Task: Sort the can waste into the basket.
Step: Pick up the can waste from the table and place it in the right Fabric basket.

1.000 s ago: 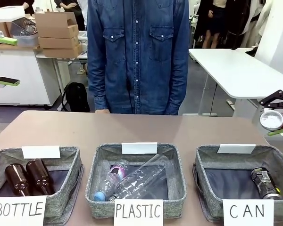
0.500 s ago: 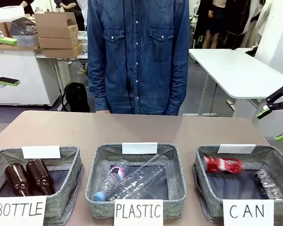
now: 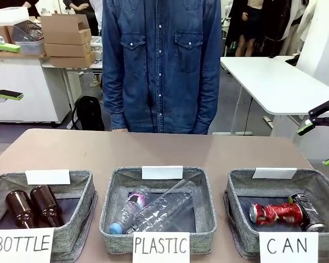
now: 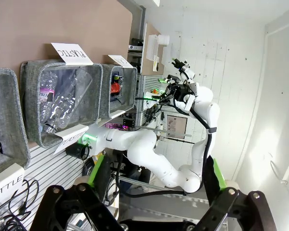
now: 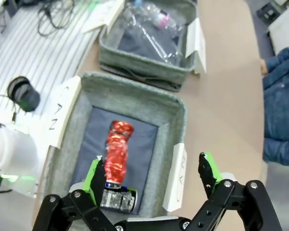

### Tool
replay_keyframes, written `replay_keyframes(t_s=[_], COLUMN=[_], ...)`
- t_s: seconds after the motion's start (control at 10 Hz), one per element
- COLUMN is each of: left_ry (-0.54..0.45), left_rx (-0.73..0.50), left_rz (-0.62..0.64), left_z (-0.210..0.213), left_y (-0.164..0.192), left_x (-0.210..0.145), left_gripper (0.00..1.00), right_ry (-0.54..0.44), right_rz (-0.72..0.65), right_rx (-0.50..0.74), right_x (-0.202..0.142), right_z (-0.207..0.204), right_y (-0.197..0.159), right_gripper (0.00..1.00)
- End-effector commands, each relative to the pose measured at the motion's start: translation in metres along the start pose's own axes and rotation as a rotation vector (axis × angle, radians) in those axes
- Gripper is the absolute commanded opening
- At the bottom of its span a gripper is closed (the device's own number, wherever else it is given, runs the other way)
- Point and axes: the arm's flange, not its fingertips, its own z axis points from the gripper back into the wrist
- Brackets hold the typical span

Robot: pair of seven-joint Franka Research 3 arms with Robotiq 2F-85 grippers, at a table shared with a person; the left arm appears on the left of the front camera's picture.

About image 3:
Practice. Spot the clear plastic storage bin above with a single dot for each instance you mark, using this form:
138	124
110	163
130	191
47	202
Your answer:
28	38

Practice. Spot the stack of cardboard boxes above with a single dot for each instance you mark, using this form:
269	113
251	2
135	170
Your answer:
67	41

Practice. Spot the white standing desk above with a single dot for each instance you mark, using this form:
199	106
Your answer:
277	82

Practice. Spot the white foam block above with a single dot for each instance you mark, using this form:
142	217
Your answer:
11	15

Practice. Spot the brown glass bottle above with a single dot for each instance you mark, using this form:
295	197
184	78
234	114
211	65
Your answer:
19	209
45	202

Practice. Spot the large clear plastic bottle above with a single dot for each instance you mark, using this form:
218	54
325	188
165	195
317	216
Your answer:
164	205

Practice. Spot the white BOTTLE sign sheet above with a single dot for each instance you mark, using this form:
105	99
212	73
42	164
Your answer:
22	243

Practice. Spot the folded white bottle label card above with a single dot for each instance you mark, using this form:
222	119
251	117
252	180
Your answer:
48	177

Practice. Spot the crushed red can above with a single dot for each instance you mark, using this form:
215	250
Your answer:
277	213

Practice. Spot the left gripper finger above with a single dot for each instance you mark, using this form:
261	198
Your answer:
12	96
8	48

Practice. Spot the crushed black can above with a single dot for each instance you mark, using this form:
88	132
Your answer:
308	212

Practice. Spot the small bottle with blue cap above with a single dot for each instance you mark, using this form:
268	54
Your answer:
131	208

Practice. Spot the white cabinet desk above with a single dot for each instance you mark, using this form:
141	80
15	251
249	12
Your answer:
22	87

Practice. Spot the white PLASTIC sign sheet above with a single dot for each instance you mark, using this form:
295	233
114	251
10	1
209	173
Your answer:
161	245

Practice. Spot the folded white plastic label card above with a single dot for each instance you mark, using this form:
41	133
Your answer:
162	172

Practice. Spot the white CAN sign sheet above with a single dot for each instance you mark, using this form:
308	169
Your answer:
288	245

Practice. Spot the small open cardboard box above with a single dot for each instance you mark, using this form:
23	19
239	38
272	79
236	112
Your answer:
4	33

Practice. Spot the white hanging garment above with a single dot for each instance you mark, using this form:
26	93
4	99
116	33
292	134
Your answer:
318	27

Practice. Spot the background person in black skirt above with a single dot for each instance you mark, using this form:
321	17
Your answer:
249	24

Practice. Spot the folded white can label card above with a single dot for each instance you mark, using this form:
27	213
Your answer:
274	173

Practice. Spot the black backpack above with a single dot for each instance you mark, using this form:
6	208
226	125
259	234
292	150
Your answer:
89	113

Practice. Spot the person in denim shirt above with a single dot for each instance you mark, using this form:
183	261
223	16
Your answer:
161	68

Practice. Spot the grey fabric bottle basket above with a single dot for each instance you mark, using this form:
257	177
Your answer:
79	219

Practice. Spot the grey fabric can basket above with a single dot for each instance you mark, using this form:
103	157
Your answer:
326	191

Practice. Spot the person right hand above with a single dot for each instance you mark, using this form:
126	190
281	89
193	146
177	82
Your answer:
119	130

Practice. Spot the dark hanging coat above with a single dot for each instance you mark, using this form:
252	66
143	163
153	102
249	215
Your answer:
282	24

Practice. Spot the grey fabric plastic basket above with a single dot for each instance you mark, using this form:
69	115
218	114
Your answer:
112	191

